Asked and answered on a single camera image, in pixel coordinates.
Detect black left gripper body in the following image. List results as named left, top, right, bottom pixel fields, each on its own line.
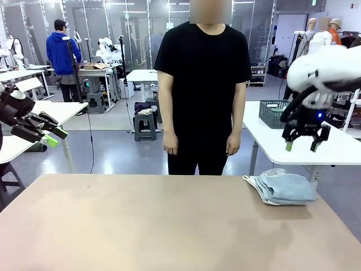
left=0, top=90, right=36, bottom=126

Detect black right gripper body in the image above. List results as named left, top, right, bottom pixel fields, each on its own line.
left=292, top=107, right=325, bottom=135

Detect grey plastic basket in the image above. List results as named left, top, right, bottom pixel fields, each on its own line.
left=258, top=99, right=292, bottom=129

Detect light blue terry towel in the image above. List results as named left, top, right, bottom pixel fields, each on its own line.
left=253, top=168, right=319, bottom=204

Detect person's left forearm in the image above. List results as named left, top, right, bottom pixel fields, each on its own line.
left=227, top=101, right=244, bottom=136

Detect person's right forearm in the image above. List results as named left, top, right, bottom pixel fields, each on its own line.
left=162, top=101, right=178, bottom=136

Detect person's left hand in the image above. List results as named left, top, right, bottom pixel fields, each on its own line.
left=226, top=133, right=241, bottom=156

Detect person's right hand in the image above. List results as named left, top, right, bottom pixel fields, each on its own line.
left=163, top=133, right=179, bottom=156

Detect dark green bag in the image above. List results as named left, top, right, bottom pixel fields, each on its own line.
left=24, top=142, right=48, bottom=153

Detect white table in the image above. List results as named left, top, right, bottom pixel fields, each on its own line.
left=0, top=100, right=89, bottom=173
left=241, top=100, right=361, bottom=193

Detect black rolling cart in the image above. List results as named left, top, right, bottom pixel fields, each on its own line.
left=324, top=93, right=361, bottom=130

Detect long white workbench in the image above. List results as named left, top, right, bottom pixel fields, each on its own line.
left=0, top=64, right=52, bottom=101

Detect white metal rack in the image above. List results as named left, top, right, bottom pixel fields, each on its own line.
left=342, top=87, right=361, bottom=133

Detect grey plastic stool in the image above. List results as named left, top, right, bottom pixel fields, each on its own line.
left=146, top=97, right=162, bottom=124
left=133, top=112, right=158, bottom=142
left=86, top=90, right=107, bottom=115

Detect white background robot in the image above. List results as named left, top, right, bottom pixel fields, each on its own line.
left=95, top=36, right=120, bottom=64
left=0, top=34, right=27, bottom=71

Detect black tripod pole white head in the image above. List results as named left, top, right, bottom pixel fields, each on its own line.
left=62, top=36, right=84, bottom=104

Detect black bags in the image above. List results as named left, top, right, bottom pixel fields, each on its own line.
left=267, top=55, right=289, bottom=79

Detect wooden shoe shelf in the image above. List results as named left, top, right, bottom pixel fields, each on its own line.
left=248, top=65, right=267, bottom=88

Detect person in blue hoodie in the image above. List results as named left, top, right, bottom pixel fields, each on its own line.
left=46, top=19, right=83, bottom=103

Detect grey metal desk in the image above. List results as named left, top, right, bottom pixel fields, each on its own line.
left=81, top=67, right=121, bottom=110

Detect open cardboard box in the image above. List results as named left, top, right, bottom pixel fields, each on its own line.
left=83, top=62, right=111, bottom=71

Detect black tripod stand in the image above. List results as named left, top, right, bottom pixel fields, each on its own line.
left=283, top=30, right=307, bottom=100

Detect mannequin with white top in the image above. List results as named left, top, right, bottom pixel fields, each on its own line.
left=309, top=16, right=333, bottom=56

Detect mannequin with orange shirt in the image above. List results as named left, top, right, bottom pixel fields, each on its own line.
left=328, top=17, right=343, bottom=46

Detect dark hanging clothes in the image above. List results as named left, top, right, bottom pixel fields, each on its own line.
left=341, top=30, right=361, bottom=49

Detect dark purple cloth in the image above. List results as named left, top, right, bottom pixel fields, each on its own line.
left=134, top=100, right=153, bottom=113

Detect person in black t-shirt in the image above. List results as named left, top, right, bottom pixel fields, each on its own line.
left=153, top=0, right=252, bottom=176

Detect white height-adjustable desk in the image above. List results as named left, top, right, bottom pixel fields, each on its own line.
left=126, top=69, right=159, bottom=134

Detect black metal frame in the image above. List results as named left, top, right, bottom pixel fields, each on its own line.
left=0, top=162, right=27, bottom=212

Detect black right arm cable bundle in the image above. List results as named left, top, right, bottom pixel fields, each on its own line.
left=279, top=78, right=361, bottom=124

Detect black camera pole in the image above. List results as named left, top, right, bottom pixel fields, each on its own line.
left=118, top=35, right=129, bottom=85

